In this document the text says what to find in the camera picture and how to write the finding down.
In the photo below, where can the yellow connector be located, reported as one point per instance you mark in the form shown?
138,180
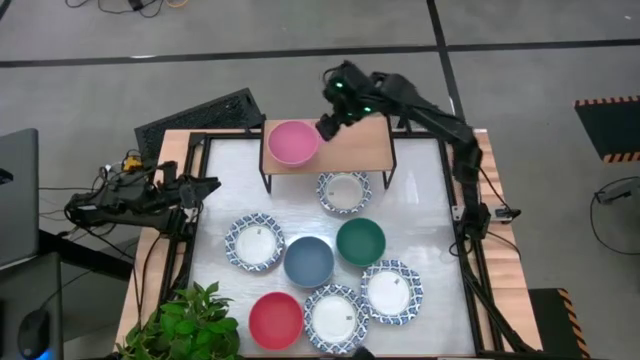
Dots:
131,163

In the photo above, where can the green bowl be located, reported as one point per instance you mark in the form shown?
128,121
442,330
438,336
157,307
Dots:
360,242

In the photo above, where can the black metal table frame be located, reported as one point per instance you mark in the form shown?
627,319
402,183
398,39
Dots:
197,150

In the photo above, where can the blue patterned white plate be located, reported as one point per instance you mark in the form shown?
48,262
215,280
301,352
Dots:
254,242
391,292
344,192
335,319

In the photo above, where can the black side desk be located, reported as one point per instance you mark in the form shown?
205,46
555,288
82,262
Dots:
10,300

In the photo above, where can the pink bowl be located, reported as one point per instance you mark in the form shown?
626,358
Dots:
293,142

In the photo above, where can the black computer mouse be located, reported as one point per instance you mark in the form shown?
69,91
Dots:
34,332

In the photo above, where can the blue bowl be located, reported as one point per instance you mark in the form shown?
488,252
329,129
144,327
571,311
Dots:
309,262

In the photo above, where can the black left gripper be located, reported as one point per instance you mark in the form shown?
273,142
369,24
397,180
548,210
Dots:
192,192

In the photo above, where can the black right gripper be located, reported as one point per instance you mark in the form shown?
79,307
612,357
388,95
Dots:
350,92

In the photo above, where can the black mat with hazard stripes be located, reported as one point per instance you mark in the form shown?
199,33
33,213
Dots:
610,125
557,320

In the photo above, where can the wooden shelf with black legs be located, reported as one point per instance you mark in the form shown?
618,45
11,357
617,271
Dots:
350,150

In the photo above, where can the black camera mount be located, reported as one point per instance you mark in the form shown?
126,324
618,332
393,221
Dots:
363,353

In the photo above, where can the red bowl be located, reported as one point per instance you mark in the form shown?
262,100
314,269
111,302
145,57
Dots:
276,320

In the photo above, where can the green leafy plant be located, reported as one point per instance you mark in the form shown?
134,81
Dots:
190,325

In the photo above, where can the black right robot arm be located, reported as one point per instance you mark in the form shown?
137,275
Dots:
440,120

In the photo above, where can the black perforated metal panel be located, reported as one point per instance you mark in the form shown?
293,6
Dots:
200,120

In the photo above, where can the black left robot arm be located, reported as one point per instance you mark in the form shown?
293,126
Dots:
125,202

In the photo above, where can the black power adapter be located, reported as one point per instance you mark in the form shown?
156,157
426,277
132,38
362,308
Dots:
135,4

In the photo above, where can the grey floor device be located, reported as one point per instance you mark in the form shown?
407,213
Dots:
617,191

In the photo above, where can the small grey box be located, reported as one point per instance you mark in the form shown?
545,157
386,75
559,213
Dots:
500,212

